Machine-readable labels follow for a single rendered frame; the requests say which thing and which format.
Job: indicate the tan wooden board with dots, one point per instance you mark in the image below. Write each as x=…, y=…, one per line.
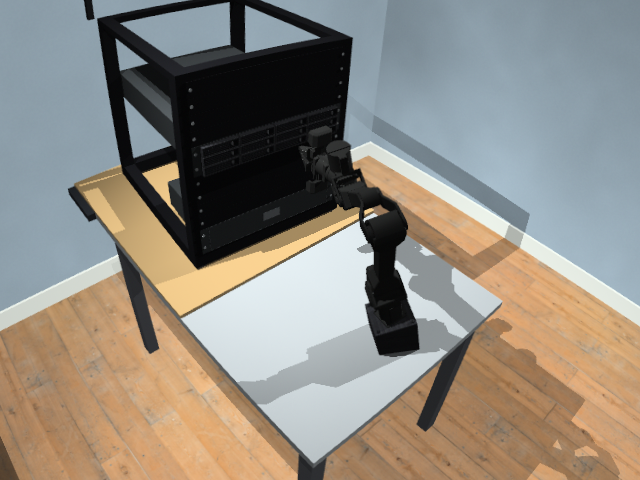
x=185, y=288

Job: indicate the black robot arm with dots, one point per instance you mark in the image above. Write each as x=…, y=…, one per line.
x=384, y=232

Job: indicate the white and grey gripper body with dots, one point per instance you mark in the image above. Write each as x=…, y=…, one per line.
x=319, y=138

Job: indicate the black rack frame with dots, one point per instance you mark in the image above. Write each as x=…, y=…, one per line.
x=240, y=206

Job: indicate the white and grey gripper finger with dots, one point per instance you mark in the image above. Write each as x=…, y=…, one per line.
x=307, y=162
x=305, y=152

